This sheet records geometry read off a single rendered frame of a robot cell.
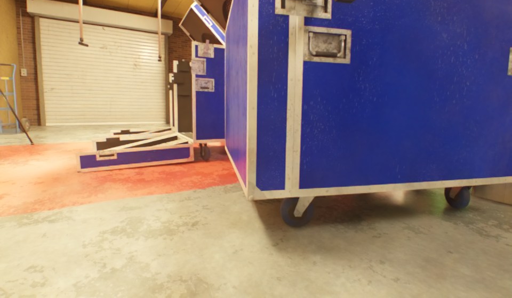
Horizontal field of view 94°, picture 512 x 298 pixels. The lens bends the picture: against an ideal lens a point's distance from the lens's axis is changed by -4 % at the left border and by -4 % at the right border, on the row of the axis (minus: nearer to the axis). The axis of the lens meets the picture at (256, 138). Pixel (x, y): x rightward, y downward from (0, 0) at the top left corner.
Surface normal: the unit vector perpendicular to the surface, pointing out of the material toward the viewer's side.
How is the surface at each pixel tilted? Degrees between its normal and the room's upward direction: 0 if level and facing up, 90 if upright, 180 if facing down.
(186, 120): 90
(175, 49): 90
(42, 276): 0
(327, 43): 90
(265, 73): 90
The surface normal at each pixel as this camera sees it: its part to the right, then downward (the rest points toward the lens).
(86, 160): 0.46, 0.11
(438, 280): 0.01, -0.99
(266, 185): 0.19, 0.11
